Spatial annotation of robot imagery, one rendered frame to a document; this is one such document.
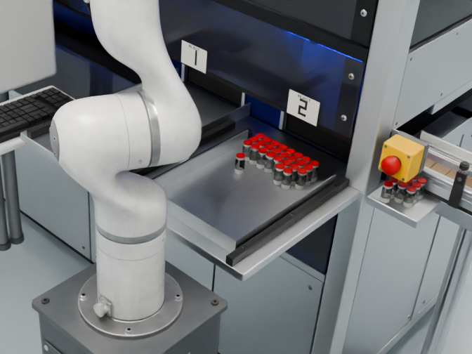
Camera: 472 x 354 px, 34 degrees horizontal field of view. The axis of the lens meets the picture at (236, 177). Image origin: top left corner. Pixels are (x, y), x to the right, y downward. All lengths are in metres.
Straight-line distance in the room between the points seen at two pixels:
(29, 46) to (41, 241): 0.96
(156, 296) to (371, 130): 0.60
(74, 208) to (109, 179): 1.46
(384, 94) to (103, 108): 0.67
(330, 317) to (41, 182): 1.21
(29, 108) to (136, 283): 0.88
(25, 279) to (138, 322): 1.45
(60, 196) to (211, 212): 1.15
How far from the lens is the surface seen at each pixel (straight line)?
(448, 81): 1.90
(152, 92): 1.17
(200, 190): 1.68
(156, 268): 1.33
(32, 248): 2.92
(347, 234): 1.82
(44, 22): 2.22
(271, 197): 1.68
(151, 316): 1.39
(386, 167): 1.63
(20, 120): 2.04
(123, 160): 1.17
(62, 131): 1.16
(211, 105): 2.00
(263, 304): 2.14
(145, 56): 1.13
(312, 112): 1.74
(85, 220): 2.62
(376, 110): 1.64
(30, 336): 2.60
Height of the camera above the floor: 1.85
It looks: 34 degrees down
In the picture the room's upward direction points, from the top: 5 degrees clockwise
